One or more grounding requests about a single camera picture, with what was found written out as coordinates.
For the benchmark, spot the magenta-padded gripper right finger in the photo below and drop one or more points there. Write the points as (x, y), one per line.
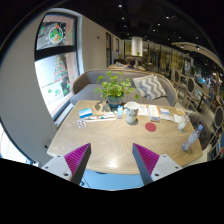
(163, 165)

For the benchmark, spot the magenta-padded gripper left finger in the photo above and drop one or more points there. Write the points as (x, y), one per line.
(58, 165)

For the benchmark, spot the clear blue-capped water bottle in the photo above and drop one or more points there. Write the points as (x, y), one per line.
(191, 138)

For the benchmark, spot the flat round red coaster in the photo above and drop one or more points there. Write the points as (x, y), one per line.
(150, 127)

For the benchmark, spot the clear plastic cup with straw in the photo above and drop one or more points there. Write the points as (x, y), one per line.
(182, 124)

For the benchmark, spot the silver pill blister pack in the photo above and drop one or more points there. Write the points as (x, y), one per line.
(81, 124)

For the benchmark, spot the white orange sachet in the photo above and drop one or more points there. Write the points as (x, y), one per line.
(164, 117)
(170, 118)

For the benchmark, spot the white paper napkin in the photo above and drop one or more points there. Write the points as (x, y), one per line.
(178, 118)

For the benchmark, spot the white orange cardboard box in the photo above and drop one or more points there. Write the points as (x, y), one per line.
(154, 113)

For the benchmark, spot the dark grey tufted armchair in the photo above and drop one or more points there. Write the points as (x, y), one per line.
(196, 120)

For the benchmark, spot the white printed leaflet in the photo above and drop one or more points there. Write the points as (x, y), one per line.
(143, 110)

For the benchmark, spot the blue white flat box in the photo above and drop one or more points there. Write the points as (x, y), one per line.
(85, 113)

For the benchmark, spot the white printed paper mug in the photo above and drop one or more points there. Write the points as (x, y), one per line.
(132, 113)

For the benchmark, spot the white tube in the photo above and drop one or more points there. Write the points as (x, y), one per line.
(100, 117)

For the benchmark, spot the small blue white carton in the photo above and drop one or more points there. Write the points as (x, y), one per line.
(120, 112)

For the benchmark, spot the grey white chevron cushion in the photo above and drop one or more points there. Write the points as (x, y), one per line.
(150, 87)

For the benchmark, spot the green potted plant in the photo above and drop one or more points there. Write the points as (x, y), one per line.
(115, 100)

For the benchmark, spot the grey curved sofa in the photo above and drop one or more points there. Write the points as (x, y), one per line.
(90, 90)

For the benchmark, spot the group of dining chairs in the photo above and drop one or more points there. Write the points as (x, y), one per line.
(190, 86)

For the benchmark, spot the christmas tree window decoration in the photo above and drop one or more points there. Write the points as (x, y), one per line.
(60, 70)

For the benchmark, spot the person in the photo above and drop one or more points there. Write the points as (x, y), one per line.
(130, 61)

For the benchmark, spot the white round pillar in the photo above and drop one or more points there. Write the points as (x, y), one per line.
(136, 46)

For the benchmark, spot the round wreath window decoration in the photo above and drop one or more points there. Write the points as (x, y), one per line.
(56, 35)

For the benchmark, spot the group of ceiling lights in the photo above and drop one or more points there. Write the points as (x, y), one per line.
(156, 25)

